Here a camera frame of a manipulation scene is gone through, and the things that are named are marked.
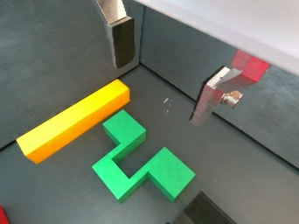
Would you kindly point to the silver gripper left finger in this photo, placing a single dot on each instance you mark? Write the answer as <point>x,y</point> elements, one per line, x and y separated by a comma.
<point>120,30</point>

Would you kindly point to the red slotted board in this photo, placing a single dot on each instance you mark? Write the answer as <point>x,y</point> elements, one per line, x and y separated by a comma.
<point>249,65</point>

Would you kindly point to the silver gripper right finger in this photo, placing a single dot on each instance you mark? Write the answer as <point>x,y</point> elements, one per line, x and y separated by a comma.
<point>220,90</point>

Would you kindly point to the yellow rectangular block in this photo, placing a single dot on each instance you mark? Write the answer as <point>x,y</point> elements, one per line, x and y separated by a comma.
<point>45,139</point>

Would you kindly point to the green zigzag block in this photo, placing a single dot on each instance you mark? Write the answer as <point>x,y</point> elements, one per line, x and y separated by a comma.
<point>124,169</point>

